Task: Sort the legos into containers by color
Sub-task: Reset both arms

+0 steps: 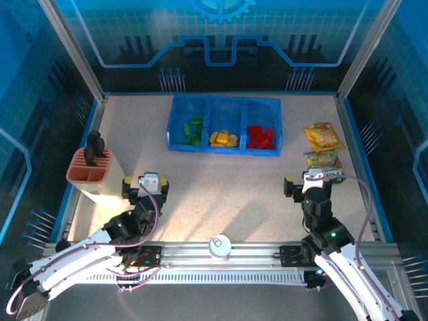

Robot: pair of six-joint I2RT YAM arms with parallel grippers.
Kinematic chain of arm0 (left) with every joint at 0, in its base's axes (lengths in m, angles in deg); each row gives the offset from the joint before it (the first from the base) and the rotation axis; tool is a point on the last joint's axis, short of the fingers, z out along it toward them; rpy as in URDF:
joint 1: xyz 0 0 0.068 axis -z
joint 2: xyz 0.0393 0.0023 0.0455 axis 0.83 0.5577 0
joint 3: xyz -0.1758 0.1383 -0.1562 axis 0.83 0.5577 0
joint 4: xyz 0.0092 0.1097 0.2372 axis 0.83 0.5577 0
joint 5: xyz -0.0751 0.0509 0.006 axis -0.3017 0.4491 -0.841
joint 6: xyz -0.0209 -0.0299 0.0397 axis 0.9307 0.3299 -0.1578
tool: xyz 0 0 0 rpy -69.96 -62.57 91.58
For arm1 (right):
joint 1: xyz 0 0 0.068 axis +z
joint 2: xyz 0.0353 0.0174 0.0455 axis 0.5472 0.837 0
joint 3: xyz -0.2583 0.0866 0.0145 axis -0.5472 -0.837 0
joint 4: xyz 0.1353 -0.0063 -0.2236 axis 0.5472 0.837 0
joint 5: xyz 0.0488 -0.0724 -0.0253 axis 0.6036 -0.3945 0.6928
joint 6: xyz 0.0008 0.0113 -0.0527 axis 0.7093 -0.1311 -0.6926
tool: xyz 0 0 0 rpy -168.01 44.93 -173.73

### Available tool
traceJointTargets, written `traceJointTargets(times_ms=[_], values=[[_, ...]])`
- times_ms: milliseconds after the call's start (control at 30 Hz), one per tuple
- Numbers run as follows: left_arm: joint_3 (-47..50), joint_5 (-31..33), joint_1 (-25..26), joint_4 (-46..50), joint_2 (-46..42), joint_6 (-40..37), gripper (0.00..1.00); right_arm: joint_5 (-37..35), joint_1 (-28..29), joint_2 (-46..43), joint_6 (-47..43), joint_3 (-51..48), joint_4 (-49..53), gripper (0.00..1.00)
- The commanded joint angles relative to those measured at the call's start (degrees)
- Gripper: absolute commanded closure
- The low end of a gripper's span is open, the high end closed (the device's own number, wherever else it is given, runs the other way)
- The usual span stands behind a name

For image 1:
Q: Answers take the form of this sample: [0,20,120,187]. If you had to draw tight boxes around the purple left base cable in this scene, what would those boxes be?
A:
[106,263,163,294]

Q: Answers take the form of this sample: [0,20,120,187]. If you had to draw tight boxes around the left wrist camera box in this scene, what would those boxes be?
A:
[137,171,161,196]

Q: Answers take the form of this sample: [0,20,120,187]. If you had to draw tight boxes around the aluminium side rail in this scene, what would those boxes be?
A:
[49,95,108,247]

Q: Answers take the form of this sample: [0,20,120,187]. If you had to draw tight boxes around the blue three-compartment bin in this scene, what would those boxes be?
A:
[166,95,284,157]

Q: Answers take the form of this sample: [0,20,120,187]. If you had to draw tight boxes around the yellow snack bag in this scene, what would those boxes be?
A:
[304,122,346,153]

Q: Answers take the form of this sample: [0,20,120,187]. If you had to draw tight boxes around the cream knife block orange top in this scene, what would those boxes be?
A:
[65,147,130,205]

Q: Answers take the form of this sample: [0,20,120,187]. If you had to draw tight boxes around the black controller box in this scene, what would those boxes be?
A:
[115,272,142,287]
[305,266,327,291]

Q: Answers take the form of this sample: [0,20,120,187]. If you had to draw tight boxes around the green snack bag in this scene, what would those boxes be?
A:
[303,148,346,185]

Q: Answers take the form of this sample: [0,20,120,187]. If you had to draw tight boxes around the white slotted cable duct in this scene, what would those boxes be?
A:
[85,269,308,286]

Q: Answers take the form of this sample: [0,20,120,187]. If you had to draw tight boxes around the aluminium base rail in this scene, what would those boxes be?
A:
[39,240,404,270]

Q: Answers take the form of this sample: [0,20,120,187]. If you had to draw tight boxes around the aluminium frame post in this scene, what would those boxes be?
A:
[335,0,404,102]
[35,0,108,105]

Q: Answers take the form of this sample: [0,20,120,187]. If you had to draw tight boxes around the white round can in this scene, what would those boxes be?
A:
[207,234,232,259]

